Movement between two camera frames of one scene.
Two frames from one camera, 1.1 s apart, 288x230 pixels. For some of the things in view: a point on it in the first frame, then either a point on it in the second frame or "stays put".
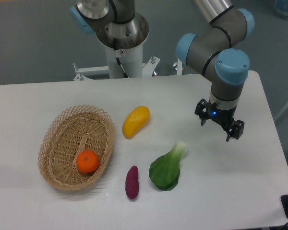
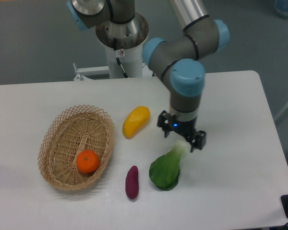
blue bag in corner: x=287 y=8 stays put
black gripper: x=224 y=117 → x=166 y=121
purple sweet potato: x=132 y=182 stays put
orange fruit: x=88 y=161 stays put
